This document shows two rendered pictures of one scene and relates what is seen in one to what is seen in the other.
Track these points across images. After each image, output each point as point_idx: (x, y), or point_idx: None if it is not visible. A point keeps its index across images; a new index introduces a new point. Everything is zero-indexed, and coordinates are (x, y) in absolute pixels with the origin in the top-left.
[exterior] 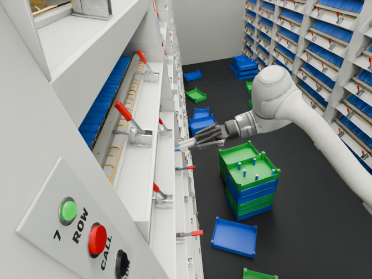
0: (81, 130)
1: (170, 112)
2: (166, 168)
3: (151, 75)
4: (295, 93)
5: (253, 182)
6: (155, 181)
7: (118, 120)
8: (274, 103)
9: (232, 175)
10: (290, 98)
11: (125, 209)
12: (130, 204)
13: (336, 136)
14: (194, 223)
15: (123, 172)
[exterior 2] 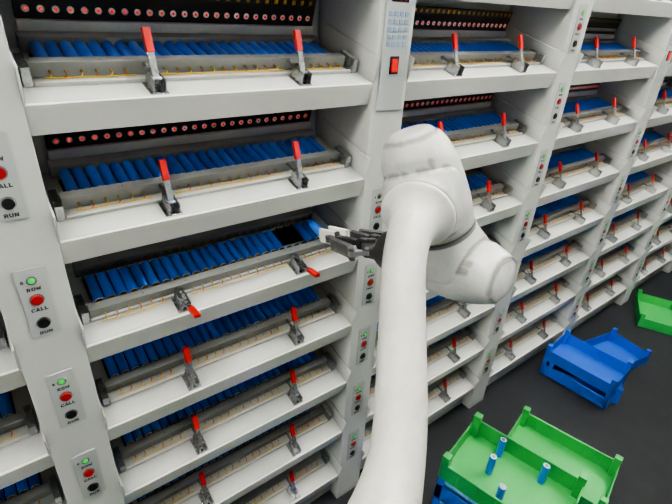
0: (134, 52)
1: (357, 176)
2: (230, 198)
3: (297, 70)
4: (418, 185)
5: (478, 488)
6: (196, 192)
7: (171, 66)
8: (385, 188)
9: (459, 439)
10: (401, 188)
11: (5, 40)
12: (61, 93)
13: (405, 299)
14: (321, 439)
15: (99, 85)
